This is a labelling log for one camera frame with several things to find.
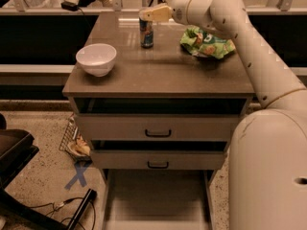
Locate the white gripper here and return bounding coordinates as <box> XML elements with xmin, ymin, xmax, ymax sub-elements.
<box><xmin>139</xmin><ymin>0</ymin><xmax>213</xmax><ymax>26</ymax></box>

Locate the redbull can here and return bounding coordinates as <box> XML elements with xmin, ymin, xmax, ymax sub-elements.
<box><xmin>139</xmin><ymin>10</ymin><xmax>154</xmax><ymax>48</ymax></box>

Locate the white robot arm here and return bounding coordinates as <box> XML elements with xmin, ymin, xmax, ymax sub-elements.
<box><xmin>139</xmin><ymin>0</ymin><xmax>307</xmax><ymax>230</ymax></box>

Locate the grey drawer cabinet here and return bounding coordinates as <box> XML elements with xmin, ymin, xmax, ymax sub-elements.
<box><xmin>62</xmin><ymin>11</ymin><xmax>257</xmax><ymax>187</ymax></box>

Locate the top drawer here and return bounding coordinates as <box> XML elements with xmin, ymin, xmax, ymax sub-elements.
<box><xmin>76</xmin><ymin>98</ymin><xmax>248</xmax><ymax>142</ymax></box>

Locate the drawer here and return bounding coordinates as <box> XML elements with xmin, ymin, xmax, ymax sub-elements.
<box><xmin>76</xmin><ymin>98</ymin><xmax>248</xmax><ymax>142</ymax></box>
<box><xmin>102</xmin><ymin>170</ymin><xmax>215</xmax><ymax>230</ymax></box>
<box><xmin>91</xmin><ymin>141</ymin><xmax>227</xmax><ymax>170</ymax></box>

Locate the middle drawer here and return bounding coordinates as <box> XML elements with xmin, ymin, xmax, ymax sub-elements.
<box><xmin>91</xmin><ymin>141</ymin><xmax>227</xmax><ymax>170</ymax></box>

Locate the bottom drawer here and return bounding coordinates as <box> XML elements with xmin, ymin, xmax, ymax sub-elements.
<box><xmin>102</xmin><ymin>170</ymin><xmax>215</xmax><ymax>230</ymax></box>

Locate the green chip bag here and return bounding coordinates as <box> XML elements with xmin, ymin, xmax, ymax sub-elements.
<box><xmin>180</xmin><ymin>27</ymin><xmax>235</xmax><ymax>59</ymax></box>

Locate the white bowl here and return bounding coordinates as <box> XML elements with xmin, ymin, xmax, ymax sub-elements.
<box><xmin>76</xmin><ymin>43</ymin><xmax>117</xmax><ymax>77</ymax></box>

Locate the black power adapter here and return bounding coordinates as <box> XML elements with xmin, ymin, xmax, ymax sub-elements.
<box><xmin>61</xmin><ymin>1</ymin><xmax>79</xmax><ymax>12</ymax></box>

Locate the blue tape cross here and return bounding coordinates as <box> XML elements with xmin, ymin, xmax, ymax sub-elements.
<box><xmin>64</xmin><ymin>161</ymin><xmax>92</xmax><ymax>190</ymax></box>

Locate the black stand foot left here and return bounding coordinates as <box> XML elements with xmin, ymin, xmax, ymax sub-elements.
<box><xmin>66</xmin><ymin>189</ymin><xmax>97</xmax><ymax>230</ymax></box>

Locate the black chair base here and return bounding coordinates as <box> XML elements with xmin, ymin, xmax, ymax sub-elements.
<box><xmin>0</xmin><ymin>114</ymin><xmax>66</xmax><ymax>230</ymax></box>

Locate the wire basket with items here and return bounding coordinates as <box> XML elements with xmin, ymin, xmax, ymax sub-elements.
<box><xmin>59</xmin><ymin>115</ymin><xmax>90</xmax><ymax>161</ymax></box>

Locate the black cable on floor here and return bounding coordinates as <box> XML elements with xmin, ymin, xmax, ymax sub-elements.
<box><xmin>27</xmin><ymin>196</ymin><xmax>97</xmax><ymax>230</ymax></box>

